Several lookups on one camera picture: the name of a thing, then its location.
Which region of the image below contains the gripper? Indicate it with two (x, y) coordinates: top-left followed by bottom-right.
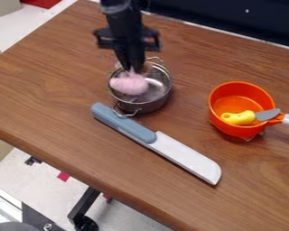
(92, 25), (164, 52)

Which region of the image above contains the grey and white spatula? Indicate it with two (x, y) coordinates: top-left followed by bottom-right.
(89, 102), (223, 186)

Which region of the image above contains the silver pot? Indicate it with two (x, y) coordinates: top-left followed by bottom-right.
(106, 56), (175, 117)

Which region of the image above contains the red box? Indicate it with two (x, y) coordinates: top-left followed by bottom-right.
(19, 0), (64, 10)

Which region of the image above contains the pink toy chicken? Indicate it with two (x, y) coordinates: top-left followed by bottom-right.
(107, 70), (151, 96)

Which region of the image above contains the orange toy pot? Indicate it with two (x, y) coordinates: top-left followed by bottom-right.
(207, 80), (289, 142)

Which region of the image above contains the yellow handled toy knife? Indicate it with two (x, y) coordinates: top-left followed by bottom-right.
(219, 107), (283, 126)

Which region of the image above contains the black table leg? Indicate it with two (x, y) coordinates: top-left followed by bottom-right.
(66, 186), (103, 231)

